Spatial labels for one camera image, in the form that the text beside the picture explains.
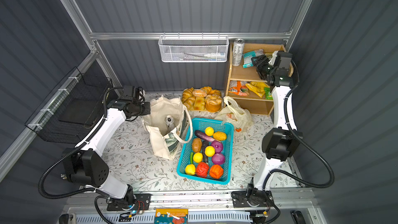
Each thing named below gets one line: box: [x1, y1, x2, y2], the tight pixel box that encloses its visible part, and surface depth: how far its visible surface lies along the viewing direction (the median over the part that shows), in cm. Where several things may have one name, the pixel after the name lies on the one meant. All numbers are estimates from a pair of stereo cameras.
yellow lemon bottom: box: [185, 163, 196, 176], surface depth 81 cm
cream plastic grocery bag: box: [214, 95, 253, 133], surface depth 84 cm
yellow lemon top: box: [204, 126, 215, 137], surface depth 93 cm
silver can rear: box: [232, 38, 246, 67], surface depth 84 cm
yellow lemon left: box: [192, 151, 204, 164], surface depth 85 cm
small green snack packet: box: [264, 87, 274, 101], surface depth 95 cm
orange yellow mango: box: [212, 131, 227, 142], surface depth 93 cm
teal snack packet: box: [242, 48, 265, 68], surface depth 93 cm
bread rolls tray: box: [181, 86, 223, 113], surface depth 111 cm
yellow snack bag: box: [245, 81, 270, 98], surface depth 98 cm
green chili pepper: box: [189, 151, 194, 165], surface depth 86 cm
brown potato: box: [192, 137, 203, 153], surface depth 90 cm
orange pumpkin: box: [208, 164, 224, 179], surface depth 79 cm
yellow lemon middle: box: [204, 145, 216, 158], surface depth 85 cm
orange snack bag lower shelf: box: [228, 80, 250, 96], surface depth 98 cm
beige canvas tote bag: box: [141, 95, 193, 161], surface depth 88 cm
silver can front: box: [164, 115, 176, 131], surface depth 90 cm
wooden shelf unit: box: [223, 42, 288, 116], surface depth 95 cm
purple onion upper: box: [210, 140, 223, 153], surface depth 88 cm
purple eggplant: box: [194, 130, 216, 143], surface depth 95 cm
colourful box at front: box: [153, 208, 189, 224], surface depth 71 cm
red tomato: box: [195, 161, 210, 178], surface depth 79 cm
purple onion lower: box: [211, 152, 225, 166], surface depth 83 cm
